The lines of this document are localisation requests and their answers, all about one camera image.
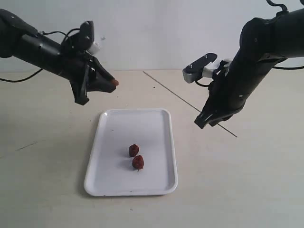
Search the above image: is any thin metal skewer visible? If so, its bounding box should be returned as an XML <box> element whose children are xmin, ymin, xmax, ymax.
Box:
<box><xmin>142</xmin><ymin>71</ymin><xmax>237</xmax><ymax>138</ymax></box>

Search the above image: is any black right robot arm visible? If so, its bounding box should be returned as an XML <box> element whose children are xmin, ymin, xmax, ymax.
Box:
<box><xmin>194</xmin><ymin>9</ymin><xmax>304</xmax><ymax>128</ymax></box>

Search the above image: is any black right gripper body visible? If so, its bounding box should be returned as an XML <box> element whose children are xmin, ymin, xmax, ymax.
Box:
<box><xmin>200</xmin><ymin>78</ymin><xmax>245</xmax><ymax>119</ymax></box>

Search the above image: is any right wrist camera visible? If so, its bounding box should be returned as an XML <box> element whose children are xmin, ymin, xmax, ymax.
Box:
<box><xmin>182</xmin><ymin>53</ymin><xmax>232</xmax><ymax>84</ymax></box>

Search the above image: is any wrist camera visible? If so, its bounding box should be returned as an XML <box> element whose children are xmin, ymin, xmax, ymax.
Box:
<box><xmin>182</xmin><ymin>53</ymin><xmax>232</xmax><ymax>84</ymax></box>
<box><xmin>78</xmin><ymin>21</ymin><xmax>102</xmax><ymax>55</ymax></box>

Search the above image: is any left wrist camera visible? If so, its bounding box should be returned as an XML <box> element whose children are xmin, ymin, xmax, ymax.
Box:
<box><xmin>78</xmin><ymin>21</ymin><xmax>102</xmax><ymax>55</ymax></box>

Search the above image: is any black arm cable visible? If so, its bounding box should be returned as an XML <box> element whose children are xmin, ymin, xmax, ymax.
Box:
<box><xmin>194</xmin><ymin>0</ymin><xmax>304</xmax><ymax>87</ymax></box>
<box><xmin>0</xmin><ymin>28</ymin><xmax>81</xmax><ymax>83</ymax></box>

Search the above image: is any white rectangular tray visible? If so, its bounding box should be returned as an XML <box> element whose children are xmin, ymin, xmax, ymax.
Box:
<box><xmin>84</xmin><ymin>109</ymin><xmax>178</xmax><ymax>197</ymax></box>

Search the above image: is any red meat chunk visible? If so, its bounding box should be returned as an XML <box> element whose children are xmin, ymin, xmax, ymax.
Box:
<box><xmin>128</xmin><ymin>143</ymin><xmax>139</xmax><ymax>157</ymax></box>
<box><xmin>132</xmin><ymin>155</ymin><xmax>144</xmax><ymax>171</ymax></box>
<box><xmin>112</xmin><ymin>79</ymin><xmax>119</xmax><ymax>86</ymax></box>

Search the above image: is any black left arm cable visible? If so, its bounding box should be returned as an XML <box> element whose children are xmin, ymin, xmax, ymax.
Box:
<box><xmin>0</xmin><ymin>28</ymin><xmax>81</xmax><ymax>83</ymax></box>

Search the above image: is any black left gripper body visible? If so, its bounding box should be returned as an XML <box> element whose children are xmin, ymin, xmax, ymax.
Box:
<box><xmin>61</xmin><ymin>51</ymin><xmax>97</xmax><ymax>105</ymax></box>

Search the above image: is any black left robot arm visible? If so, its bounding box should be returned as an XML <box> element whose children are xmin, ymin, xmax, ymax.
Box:
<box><xmin>0</xmin><ymin>9</ymin><xmax>119</xmax><ymax>105</ymax></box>

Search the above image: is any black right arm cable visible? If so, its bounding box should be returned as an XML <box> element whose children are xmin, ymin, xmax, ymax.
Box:
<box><xmin>194</xmin><ymin>0</ymin><xmax>304</xmax><ymax>87</ymax></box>

